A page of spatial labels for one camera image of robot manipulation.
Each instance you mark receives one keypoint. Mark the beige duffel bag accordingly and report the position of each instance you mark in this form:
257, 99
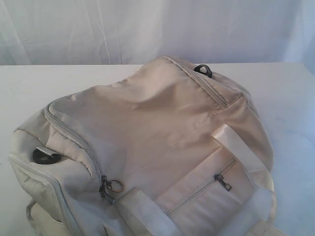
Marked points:
173, 150

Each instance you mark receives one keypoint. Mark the white backdrop curtain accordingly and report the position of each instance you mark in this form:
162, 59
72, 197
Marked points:
136, 31

